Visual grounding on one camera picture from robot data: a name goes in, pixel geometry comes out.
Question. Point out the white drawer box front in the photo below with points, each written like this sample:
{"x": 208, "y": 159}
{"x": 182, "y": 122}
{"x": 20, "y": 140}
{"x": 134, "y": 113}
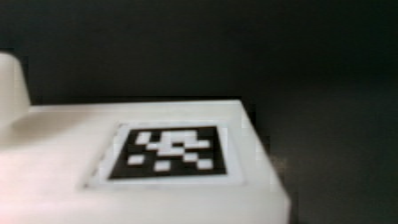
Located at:
{"x": 132, "y": 163}

